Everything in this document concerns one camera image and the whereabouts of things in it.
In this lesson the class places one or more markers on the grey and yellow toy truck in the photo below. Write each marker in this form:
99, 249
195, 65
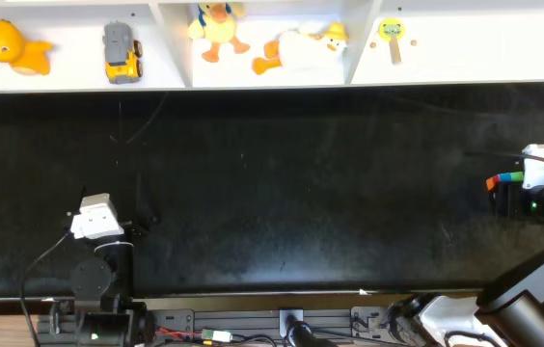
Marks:
121, 53

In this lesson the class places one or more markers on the yellow rattle drum toy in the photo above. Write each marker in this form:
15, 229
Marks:
391, 30

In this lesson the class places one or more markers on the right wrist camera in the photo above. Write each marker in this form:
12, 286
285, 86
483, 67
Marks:
539, 168

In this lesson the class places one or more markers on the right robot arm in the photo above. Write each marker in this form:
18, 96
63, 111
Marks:
532, 279

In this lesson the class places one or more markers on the mounting rail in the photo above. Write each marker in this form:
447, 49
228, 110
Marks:
252, 323

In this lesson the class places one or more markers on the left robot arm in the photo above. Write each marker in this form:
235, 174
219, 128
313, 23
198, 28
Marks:
91, 279

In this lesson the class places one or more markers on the yellow plush duck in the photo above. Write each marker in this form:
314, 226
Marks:
219, 29

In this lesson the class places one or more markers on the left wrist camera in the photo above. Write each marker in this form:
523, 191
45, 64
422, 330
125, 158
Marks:
96, 219

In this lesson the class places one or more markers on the many-coloured puzzle cube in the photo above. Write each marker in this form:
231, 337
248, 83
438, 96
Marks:
506, 177

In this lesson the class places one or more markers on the white shelf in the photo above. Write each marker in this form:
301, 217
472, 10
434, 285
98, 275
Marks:
470, 58

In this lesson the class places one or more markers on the orange toy figure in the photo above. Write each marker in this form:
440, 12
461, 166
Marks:
7, 45

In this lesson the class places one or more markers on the white plush goose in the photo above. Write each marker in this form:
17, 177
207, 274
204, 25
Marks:
306, 50

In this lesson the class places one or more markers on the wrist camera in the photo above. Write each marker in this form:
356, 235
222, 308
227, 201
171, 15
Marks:
539, 168
96, 219

